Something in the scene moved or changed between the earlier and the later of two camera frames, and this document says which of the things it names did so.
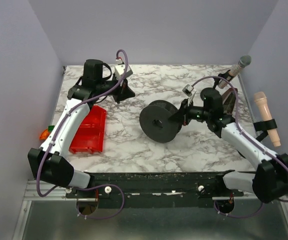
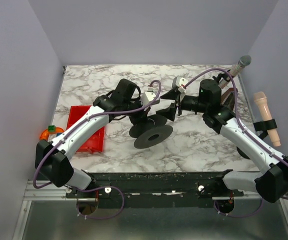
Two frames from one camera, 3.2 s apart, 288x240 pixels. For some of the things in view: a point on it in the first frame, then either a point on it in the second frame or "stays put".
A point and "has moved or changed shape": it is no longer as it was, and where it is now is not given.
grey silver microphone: x=244 y=61 stays put
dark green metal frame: x=156 y=190 stays put
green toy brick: x=50 y=128 stays put
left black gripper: x=120 y=89 to x=138 y=116
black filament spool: x=155 y=123 has moved or changed shape
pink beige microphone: x=261 y=99 stays put
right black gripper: x=184 y=113 to x=178 y=103
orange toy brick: x=44 y=135 stays put
